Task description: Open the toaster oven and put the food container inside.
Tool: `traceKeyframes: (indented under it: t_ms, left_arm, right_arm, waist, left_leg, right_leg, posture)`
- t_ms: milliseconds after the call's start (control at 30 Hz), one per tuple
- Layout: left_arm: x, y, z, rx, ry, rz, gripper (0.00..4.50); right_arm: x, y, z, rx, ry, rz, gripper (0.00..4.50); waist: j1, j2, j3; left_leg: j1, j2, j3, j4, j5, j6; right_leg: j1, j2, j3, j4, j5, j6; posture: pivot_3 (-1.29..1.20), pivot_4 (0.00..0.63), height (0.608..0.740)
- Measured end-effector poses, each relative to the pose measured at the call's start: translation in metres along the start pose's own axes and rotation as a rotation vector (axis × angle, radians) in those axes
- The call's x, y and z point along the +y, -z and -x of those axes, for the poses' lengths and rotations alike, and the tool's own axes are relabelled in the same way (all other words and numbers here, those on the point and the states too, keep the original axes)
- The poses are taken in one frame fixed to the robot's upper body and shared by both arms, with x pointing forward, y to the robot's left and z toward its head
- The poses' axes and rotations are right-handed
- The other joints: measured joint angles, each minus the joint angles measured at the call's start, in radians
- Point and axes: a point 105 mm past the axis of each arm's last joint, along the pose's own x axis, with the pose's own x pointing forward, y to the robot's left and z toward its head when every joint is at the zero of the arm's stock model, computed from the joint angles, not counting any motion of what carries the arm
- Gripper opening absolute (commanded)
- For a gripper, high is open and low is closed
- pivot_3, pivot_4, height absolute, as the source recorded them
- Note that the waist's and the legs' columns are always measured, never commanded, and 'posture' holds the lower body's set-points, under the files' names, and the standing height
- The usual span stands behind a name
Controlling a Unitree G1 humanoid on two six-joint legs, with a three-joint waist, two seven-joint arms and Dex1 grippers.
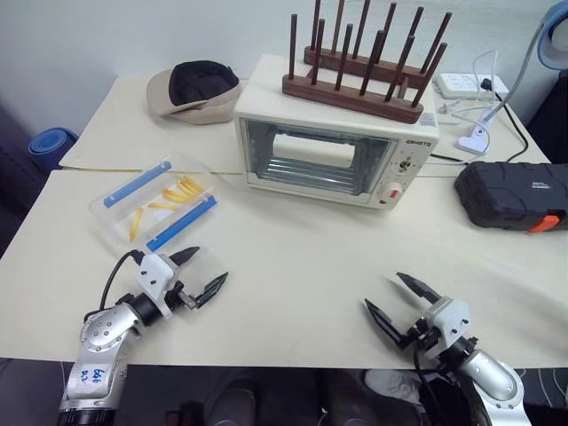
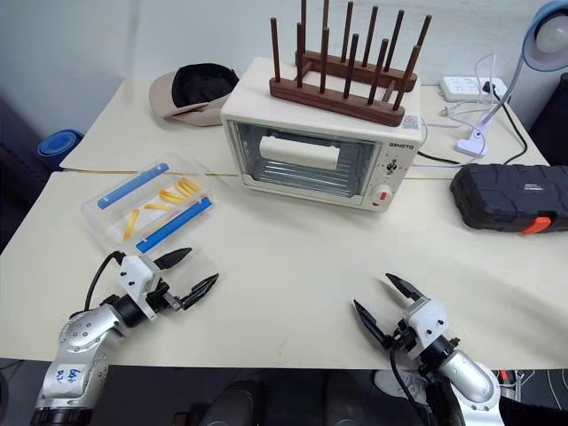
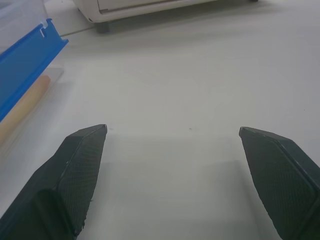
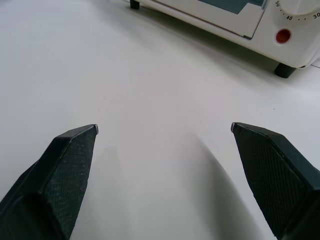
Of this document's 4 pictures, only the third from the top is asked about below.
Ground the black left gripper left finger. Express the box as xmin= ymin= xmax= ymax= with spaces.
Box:
xmin=0 ymin=123 xmax=108 ymax=240

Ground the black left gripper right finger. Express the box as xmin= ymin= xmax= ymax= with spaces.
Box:
xmin=238 ymin=126 xmax=320 ymax=240

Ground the white power cable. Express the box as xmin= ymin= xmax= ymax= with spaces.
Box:
xmin=59 ymin=26 xmax=97 ymax=37

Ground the white appliance base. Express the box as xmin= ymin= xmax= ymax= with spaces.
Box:
xmin=72 ymin=0 xmax=260 ymax=34

